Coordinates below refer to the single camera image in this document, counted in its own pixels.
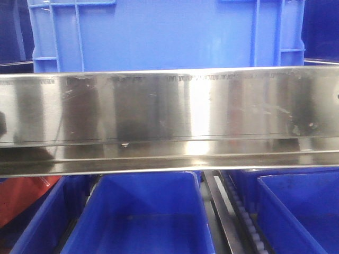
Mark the blue bin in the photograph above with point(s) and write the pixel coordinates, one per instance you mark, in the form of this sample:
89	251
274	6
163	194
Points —
143	213
296	209
62	207

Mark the stainless steel shelf beam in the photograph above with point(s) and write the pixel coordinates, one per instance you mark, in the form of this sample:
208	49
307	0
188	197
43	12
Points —
77	123

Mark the blue bin right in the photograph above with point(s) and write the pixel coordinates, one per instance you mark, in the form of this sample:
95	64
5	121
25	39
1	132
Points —
296	209

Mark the far left blue bin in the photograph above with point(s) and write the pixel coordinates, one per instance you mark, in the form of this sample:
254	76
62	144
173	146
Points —
62	207

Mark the upper blue crate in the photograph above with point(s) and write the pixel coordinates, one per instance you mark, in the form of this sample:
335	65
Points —
72	36

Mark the roller track strip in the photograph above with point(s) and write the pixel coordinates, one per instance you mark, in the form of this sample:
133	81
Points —
251	237

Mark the red bag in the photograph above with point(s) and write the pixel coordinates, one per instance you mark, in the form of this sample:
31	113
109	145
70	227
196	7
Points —
17	194

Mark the grey metal shelf rail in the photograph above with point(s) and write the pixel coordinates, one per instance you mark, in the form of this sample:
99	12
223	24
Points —
226	226

